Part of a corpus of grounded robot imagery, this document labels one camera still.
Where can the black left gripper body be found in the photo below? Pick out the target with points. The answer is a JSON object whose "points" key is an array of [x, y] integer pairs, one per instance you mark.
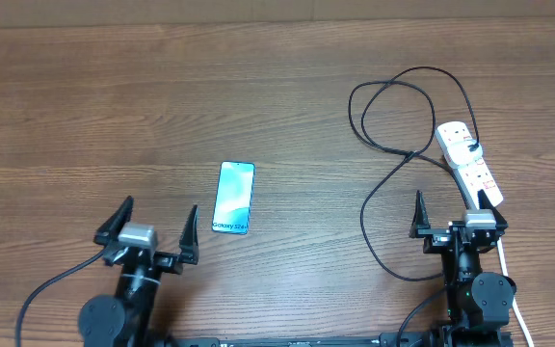
{"points": [[167, 262]]}

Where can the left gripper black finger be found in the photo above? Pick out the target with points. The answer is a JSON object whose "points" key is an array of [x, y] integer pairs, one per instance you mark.
{"points": [[188, 242], [111, 228]]}

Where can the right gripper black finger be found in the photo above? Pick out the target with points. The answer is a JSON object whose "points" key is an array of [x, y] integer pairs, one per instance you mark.
{"points": [[485, 204], [420, 226]]}

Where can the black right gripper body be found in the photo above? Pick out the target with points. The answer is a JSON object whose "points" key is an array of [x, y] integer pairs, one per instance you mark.
{"points": [[456, 262]]}

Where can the Samsung Galaxy smartphone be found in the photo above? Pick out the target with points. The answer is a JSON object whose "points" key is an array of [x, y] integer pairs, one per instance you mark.
{"points": [[233, 198]]}

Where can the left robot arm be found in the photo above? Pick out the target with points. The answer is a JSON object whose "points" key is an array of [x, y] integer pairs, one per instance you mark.
{"points": [[122, 319]]}

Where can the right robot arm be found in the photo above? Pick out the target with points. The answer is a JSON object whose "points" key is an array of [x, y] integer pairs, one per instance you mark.
{"points": [[478, 302]]}

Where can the white charger adapter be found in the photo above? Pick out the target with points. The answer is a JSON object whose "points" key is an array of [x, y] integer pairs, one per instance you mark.
{"points": [[457, 144]]}

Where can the white power strip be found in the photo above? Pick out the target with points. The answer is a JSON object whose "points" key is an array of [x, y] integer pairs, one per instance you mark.
{"points": [[475, 177]]}

